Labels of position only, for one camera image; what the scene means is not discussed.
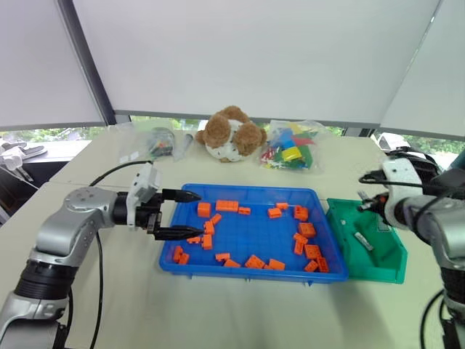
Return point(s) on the dark teal object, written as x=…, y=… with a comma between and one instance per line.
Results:
x=458, y=160

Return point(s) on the white roller blind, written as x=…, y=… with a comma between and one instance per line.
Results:
x=432, y=80
x=254, y=54
x=36, y=62

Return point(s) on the grey window post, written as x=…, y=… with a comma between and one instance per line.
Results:
x=87, y=62

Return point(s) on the clear bag of small parts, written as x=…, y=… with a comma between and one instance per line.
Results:
x=160, y=143

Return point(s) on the orange plastic block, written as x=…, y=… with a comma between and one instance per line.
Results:
x=207, y=241
x=298, y=248
x=227, y=205
x=254, y=261
x=323, y=264
x=232, y=264
x=307, y=229
x=282, y=205
x=244, y=210
x=194, y=240
x=275, y=213
x=203, y=209
x=311, y=266
x=300, y=238
x=184, y=258
x=301, y=213
x=312, y=251
x=221, y=257
x=276, y=264
x=177, y=253
x=209, y=227
x=216, y=218

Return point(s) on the blue toy block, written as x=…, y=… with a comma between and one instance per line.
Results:
x=286, y=140

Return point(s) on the yellow toy block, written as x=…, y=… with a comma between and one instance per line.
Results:
x=291, y=154

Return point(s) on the blue plastic bin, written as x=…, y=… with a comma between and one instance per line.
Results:
x=254, y=236

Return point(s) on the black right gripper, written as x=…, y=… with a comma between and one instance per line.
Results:
x=380, y=205

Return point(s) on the clear bag with grey tool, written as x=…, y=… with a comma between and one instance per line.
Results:
x=188, y=141

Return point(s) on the grey shoe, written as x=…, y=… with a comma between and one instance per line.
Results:
x=32, y=151

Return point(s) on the green plastic bin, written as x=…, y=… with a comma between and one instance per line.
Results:
x=381, y=269

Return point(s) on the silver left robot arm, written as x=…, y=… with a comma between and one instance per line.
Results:
x=61, y=232

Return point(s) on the black side desk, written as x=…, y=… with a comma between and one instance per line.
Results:
x=40, y=171

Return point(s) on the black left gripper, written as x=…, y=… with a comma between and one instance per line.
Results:
x=149, y=214

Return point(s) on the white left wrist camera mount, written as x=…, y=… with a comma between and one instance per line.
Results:
x=146, y=181

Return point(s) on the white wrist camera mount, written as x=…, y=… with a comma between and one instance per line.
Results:
x=399, y=171
x=146, y=181

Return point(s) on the brown and white plush toy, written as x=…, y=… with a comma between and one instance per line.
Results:
x=225, y=131

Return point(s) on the clear bag of colourful toys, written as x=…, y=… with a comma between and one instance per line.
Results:
x=290, y=145

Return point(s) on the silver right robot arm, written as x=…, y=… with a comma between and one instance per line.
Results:
x=447, y=232

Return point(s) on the silver battery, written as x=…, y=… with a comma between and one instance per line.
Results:
x=364, y=241

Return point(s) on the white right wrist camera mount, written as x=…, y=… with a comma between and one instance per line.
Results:
x=399, y=171

